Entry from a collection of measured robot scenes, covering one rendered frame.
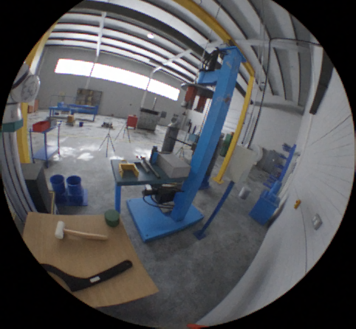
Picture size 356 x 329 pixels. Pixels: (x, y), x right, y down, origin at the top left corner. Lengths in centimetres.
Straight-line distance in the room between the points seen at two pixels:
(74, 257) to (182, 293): 129
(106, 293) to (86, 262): 18
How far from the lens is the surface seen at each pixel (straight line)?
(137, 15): 619
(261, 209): 329
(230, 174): 144
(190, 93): 165
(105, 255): 75
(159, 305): 167
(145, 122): 961
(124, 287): 70
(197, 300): 180
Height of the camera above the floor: 164
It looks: 15 degrees down
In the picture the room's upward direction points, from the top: 18 degrees clockwise
